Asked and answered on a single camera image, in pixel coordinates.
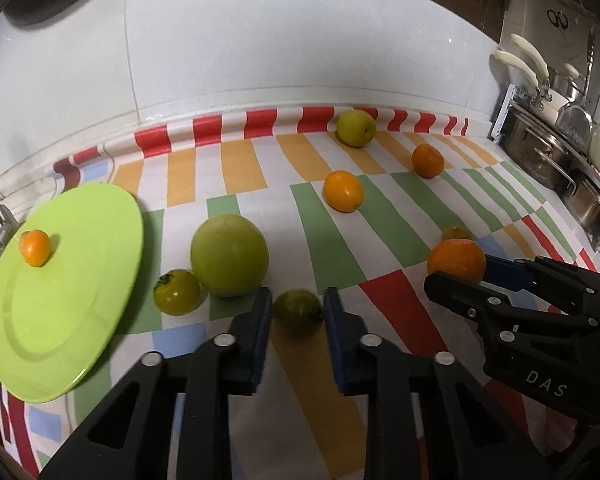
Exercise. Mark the metal faucet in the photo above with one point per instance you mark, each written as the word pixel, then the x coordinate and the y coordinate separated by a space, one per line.
pixel 2 225

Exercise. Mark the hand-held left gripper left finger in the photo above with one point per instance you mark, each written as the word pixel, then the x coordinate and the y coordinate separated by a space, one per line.
pixel 262 330

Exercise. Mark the small orange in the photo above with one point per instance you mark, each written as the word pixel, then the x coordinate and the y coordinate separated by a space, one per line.
pixel 36 249

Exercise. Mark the stainless steel pot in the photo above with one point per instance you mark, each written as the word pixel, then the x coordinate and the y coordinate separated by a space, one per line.
pixel 587 205
pixel 535 150

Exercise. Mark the yellow-green round fruit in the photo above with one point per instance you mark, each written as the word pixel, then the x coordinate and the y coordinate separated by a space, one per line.
pixel 356 128

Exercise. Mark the large green pomelo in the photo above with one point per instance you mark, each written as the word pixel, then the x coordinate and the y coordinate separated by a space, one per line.
pixel 229 255

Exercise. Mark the green tomato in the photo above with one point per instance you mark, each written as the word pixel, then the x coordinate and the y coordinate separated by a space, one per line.
pixel 177 294
pixel 296 312

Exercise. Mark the metal skimmer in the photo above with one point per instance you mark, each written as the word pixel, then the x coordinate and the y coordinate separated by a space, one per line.
pixel 576 122

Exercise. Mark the small brown fruit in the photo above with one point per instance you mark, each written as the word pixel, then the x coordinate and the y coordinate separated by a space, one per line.
pixel 456 233

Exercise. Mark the large orange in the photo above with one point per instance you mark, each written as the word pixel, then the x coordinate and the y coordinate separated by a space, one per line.
pixel 455 259

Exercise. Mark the lime green plate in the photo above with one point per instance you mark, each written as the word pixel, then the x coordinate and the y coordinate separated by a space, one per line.
pixel 70 310

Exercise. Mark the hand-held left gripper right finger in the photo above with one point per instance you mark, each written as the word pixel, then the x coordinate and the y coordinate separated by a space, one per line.
pixel 332 330

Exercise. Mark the striped colourful tablecloth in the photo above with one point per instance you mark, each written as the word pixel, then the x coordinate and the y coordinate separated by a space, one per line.
pixel 280 170

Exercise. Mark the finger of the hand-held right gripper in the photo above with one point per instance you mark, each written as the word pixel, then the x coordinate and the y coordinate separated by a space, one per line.
pixel 505 272
pixel 460 297

